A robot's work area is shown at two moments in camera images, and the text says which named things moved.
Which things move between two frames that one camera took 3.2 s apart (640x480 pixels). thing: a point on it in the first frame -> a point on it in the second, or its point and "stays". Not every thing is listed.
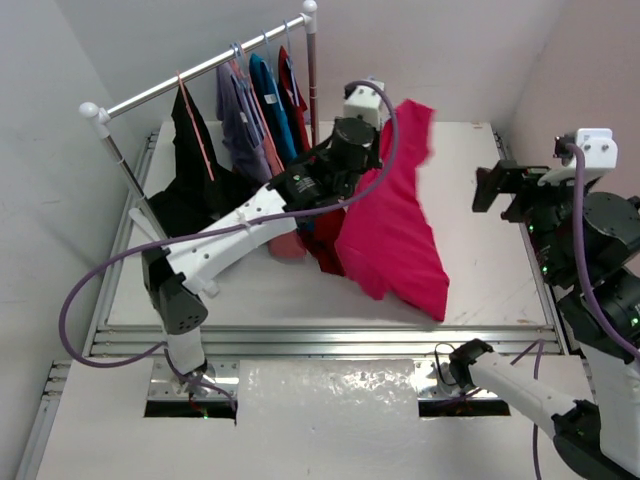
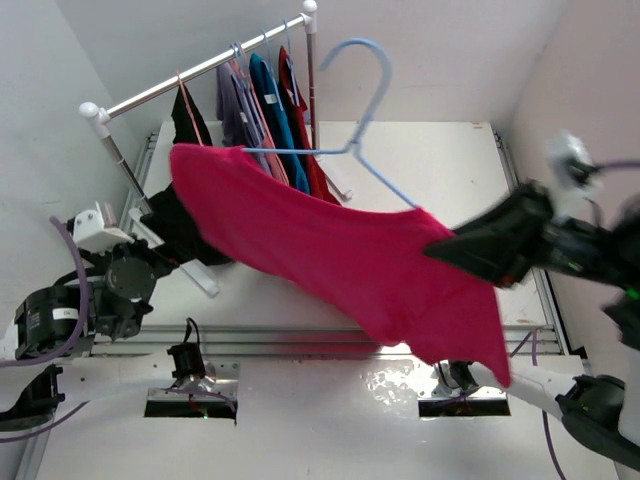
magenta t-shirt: (387, 241) -> (362, 268)
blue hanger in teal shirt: (271, 69) stays
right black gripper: (507, 178) -> (502, 244)
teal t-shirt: (266, 80) stays
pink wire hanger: (195, 128) stays
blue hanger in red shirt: (290, 63) stays
